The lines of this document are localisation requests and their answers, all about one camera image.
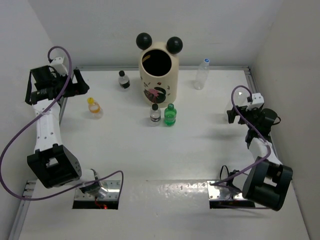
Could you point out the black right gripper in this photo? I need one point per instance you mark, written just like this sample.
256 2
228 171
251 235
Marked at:
244 111

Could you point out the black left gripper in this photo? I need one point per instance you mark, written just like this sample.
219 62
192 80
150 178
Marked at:
79 88

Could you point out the yellow cap orange bottle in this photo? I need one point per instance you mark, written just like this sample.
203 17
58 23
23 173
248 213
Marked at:
95 108

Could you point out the tall clear blue cap bottle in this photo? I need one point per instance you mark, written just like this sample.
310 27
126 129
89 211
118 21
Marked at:
202 74

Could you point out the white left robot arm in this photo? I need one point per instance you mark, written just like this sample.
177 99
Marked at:
52 163

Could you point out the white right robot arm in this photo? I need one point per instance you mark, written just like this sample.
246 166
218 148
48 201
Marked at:
268 181

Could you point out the black cap bottle near bin back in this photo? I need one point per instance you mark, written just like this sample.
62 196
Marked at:
123 80

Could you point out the cream bin with black ears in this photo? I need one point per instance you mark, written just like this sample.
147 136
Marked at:
158 66

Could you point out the green plastic bottle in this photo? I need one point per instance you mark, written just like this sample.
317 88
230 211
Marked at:
170 114

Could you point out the blue label clear bottle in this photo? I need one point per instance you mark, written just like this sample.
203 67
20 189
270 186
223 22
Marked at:
155 115

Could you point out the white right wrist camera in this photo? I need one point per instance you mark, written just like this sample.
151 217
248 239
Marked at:
254 101

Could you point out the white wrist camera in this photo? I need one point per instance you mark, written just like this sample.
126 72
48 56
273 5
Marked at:
58 63
254 101

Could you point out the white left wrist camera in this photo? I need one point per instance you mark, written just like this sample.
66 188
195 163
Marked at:
58 63

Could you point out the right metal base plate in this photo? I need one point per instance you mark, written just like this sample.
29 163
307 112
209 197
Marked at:
222 192

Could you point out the metal base plate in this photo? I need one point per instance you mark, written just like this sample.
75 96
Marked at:
222 192
106 190

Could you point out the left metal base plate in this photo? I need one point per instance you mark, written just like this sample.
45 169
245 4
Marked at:
106 190

